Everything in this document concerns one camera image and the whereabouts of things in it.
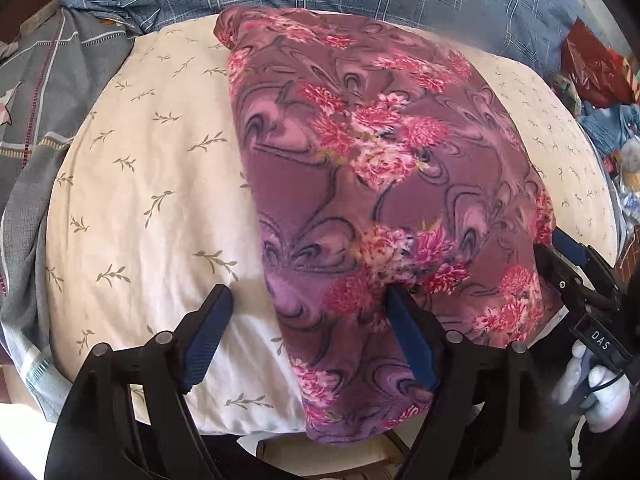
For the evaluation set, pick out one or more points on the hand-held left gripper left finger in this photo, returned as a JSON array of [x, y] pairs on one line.
[[210, 335]]

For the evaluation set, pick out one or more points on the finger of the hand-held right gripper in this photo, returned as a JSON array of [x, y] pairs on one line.
[[570, 249], [555, 272]]

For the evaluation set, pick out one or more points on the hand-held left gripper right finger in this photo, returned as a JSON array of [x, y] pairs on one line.
[[410, 340]]

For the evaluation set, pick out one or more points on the purple floral garment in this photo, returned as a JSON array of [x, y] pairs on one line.
[[375, 160]]

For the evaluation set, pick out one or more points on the person's right hand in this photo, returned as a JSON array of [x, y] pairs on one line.
[[607, 405]]

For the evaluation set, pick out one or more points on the light blue cloth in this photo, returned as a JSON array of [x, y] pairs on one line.
[[610, 127]]

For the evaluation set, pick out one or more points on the cream leaf-print pillow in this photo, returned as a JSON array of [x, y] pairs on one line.
[[150, 210]]

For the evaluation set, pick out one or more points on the red plastic bag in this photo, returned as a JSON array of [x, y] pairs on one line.
[[595, 70]]

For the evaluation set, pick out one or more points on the grey patterned quilt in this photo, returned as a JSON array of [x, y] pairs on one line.
[[40, 110]]

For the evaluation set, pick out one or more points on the beige wooden frame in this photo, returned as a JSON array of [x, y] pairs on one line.
[[340, 455]]

